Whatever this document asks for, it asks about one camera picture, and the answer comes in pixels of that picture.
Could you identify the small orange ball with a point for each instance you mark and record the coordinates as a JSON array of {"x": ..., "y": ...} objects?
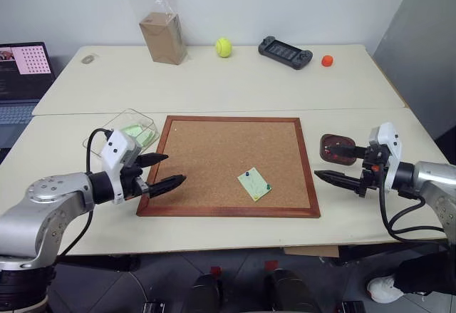
[{"x": 328, "y": 61}]

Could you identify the black trouser leg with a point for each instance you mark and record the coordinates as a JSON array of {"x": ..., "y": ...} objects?
[{"x": 427, "y": 273}]

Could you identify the black handheld game controller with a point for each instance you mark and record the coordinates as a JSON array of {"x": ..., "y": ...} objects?
[{"x": 285, "y": 52}]

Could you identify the clear plastic container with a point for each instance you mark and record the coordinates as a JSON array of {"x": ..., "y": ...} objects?
[{"x": 137, "y": 115}]

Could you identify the light green paper note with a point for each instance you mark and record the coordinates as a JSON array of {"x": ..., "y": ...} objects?
[{"x": 254, "y": 184}]

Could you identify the white shoe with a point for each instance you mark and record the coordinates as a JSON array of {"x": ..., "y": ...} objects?
[{"x": 383, "y": 289}]

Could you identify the dark rounded shape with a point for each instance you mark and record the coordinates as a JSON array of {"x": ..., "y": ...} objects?
[
  {"x": 290, "y": 291},
  {"x": 207, "y": 293}
]

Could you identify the grey laptop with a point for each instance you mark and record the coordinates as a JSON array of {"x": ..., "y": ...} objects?
[{"x": 25, "y": 77}]

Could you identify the yellow tennis ball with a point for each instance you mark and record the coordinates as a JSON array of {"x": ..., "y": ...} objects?
[{"x": 223, "y": 47}]

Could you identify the brown cardboard box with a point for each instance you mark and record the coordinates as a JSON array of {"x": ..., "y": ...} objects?
[{"x": 162, "y": 38}]

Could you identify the brown cardboard sheet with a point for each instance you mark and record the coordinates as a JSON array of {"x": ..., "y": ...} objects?
[{"x": 313, "y": 251}]

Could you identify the small dark red dish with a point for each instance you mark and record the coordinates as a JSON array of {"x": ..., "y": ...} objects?
[{"x": 328, "y": 158}]

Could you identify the clear tape roll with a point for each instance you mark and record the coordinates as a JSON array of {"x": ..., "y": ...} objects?
[{"x": 89, "y": 59}]

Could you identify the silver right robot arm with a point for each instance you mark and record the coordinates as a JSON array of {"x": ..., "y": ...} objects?
[{"x": 434, "y": 181}]

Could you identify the wood framed cork board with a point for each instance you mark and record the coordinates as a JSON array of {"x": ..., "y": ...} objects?
[{"x": 213, "y": 156}]

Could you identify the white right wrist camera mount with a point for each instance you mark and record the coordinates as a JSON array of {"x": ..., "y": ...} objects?
[{"x": 390, "y": 138}]

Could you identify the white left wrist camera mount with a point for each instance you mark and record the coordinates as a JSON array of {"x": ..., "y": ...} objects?
[{"x": 114, "y": 149}]

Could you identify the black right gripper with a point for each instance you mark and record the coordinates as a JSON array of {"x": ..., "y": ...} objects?
[{"x": 371, "y": 181}]

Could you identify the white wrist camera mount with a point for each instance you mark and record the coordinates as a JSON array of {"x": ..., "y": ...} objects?
[
  {"x": 114, "y": 149},
  {"x": 390, "y": 138}
]

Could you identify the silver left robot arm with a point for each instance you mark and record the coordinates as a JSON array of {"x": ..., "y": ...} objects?
[{"x": 35, "y": 216}]

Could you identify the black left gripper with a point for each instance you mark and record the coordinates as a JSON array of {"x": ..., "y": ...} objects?
[{"x": 131, "y": 183}]

